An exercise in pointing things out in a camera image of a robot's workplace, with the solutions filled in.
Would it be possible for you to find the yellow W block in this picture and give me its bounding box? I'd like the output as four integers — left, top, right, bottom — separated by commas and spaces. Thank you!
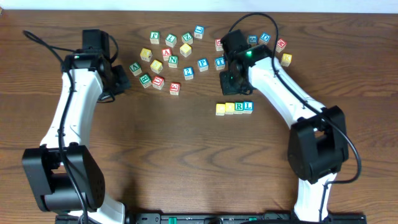
150, 60, 163, 74

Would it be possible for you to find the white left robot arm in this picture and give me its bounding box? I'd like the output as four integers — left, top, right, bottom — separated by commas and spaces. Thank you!
22, 29, 131, 223

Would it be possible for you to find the blue P block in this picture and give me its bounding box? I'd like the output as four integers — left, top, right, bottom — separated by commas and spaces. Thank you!
198, 58, 209, 72

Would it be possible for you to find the green N block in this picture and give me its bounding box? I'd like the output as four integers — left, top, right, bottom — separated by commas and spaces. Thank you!
168, 55, 178, 68

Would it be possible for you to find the green L block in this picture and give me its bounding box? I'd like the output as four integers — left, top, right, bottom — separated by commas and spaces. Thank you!
165, 34, 177, 48

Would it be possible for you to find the yellow block centre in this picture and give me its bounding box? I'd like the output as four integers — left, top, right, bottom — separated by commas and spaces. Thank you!
180, 44, 192, 57

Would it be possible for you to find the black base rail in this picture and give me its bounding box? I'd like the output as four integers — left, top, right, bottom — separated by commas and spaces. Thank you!
124, 212, 367, 224

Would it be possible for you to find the yellow block left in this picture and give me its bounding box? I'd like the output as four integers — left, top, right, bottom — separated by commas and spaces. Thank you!
140, 48, 152, 62

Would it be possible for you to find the yellow C block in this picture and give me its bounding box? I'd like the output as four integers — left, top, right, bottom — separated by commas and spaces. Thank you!
216, 103, 226, 116

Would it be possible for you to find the red A block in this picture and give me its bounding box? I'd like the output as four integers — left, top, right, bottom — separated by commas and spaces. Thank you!
162, 48, 172, 61

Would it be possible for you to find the blue T block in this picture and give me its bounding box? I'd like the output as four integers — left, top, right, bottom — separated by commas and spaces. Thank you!
215, 57, 226, 70

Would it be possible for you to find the red u block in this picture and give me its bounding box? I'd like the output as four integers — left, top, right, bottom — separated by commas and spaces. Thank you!
215, 39, 223, 51
152, 76, 165, 90

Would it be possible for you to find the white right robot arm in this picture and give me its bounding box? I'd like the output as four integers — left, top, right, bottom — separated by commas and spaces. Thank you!
218, 30, 348, 222

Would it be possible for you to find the red 3 block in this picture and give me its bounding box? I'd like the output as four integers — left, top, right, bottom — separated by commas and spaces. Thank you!
169, 82, 180, 95

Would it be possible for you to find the blue block top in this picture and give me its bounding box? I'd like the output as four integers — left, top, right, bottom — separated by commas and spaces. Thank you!
194, 26, 205, 39

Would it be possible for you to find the blue S block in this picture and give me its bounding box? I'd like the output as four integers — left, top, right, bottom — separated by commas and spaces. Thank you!
248, 35, 258, 47

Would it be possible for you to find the blue D block right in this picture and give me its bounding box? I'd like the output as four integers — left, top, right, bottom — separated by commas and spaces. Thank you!
259, 32, 271, 45

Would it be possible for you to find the blue L block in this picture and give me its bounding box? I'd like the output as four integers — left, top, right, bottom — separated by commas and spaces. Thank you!
243, 101, 254, 114

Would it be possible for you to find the yellow K block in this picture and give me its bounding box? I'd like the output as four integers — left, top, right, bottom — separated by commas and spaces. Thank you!
280, 54, 292, 67

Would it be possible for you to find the green P block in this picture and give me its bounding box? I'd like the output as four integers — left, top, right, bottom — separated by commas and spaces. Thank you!
150, 31, 160, 44

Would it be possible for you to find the green B block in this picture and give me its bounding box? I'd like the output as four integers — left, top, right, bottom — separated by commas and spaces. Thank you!
139, 73, 152, 88

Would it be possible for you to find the green V block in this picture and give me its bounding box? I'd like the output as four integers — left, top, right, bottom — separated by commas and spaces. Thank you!
129, 62, 142, 77

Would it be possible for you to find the red E block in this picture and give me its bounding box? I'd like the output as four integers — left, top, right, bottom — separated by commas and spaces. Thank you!
275, 39, 287, 53

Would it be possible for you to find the yellow O block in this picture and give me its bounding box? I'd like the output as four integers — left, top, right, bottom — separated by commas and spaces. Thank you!
225, 102, 235, 114

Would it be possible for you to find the green Z block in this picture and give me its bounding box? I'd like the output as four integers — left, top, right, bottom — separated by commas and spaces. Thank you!
182, 32, 193, 45

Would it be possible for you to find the blue 2 block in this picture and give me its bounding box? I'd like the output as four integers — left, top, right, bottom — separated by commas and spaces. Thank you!
183, 67, 194, 80

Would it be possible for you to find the red U block left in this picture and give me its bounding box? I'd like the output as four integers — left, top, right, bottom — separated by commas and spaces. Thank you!
152, 76, 165, 90

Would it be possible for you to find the green R block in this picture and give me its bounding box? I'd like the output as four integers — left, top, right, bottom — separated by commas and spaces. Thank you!
234, 102, 244, 114

